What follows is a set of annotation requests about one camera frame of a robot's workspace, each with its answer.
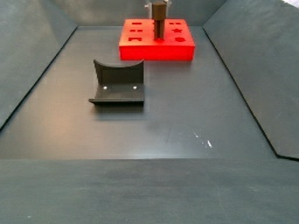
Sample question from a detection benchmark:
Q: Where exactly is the red block with shaped holes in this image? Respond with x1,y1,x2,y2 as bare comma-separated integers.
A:
118,19,195,61

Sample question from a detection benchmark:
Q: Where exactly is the dark three prong peg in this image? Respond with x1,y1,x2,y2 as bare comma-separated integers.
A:
152,1,167,39

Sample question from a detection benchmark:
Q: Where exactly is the black curved holder stand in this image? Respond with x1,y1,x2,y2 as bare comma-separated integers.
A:
88,60,145,105

